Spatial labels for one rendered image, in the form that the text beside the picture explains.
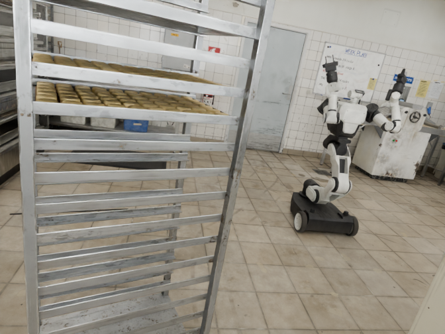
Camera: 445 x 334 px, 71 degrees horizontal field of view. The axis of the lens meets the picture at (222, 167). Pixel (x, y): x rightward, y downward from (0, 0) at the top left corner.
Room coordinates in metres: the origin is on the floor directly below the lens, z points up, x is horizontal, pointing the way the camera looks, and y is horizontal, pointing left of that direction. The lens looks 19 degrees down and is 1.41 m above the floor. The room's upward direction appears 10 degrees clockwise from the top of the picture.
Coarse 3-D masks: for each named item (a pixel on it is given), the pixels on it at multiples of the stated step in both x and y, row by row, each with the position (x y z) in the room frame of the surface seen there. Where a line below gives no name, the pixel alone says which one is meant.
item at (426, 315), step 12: (444, 264) 1.26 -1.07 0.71; (444, 276) 1.24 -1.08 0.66; (432, 288) 1.26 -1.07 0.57; (444, 288) 1.22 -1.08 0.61; (432, 300) 1.24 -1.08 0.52; (444, 300) 1.20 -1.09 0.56; (420, 312) 1.27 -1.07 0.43; (432, 312) 1.22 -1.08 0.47; (444, 312) 1.18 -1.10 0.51; (420, 324) 1.24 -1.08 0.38; (432, 324) 1.20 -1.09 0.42; (444, 324) 1.17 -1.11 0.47
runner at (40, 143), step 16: (48, 144) 0.74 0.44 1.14; (64, 144) 0.75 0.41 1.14; (80, 144) 0.77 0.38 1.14; (96, 144) 0.79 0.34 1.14; (112, 144) 0.82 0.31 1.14; (128, 144) 0.84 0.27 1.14; (144, 144) 0.86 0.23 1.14; (160, 144) 0.89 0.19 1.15; (176, 144) 0.92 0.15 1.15; (192, 144) 0.94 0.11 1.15; (208, 144) 0.97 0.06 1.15; (224, 144) 1.01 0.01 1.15
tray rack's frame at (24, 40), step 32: (32, 128) 0.69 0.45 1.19; (32, 160) 0.69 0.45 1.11; (32, 192) 0.69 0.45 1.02; (32, 224) 0.69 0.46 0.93; (32, 256) 0.69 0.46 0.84; (32, 288) 0.69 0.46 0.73; (32, 320) 0.69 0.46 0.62; (64, 320) 1.12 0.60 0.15; (128, 320) 1.19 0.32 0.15; (160, 320) 1.22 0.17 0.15
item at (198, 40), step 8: (200, 0) 1.40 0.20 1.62; (208, 0) 1.40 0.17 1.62; (200, 40) 1.39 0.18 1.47; (200, 48) 1.39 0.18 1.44; (192, 64) 1.39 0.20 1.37; (192, 72) 1.38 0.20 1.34; (184, 128) 1.39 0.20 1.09; (184, 152) 1.39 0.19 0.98; (176, 184) 1.40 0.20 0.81; (176, 216) 1.39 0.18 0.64; (176, 232) 1.40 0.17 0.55
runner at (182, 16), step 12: (84, 0) 0.79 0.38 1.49; (96, 0) 0.79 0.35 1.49; (108, 0) 0.80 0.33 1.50; (120, 0) 0.82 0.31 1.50; (132, 0) 0.83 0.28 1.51; (144, 0) 0.85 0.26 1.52; (144, 12) 0.85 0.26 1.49; (156, 12) 0.86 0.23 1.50; (168, 12) 0.88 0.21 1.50; (180, 12) 0.90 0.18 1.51; (192, 12) 0.92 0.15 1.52; (192, 24) 0.92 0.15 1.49; (204, 24) 0.94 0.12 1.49; (216, 24) 0.96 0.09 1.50; (228, 24) 0.98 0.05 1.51; (240, 24) 1.00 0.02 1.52; (252, 36) 1.02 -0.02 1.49
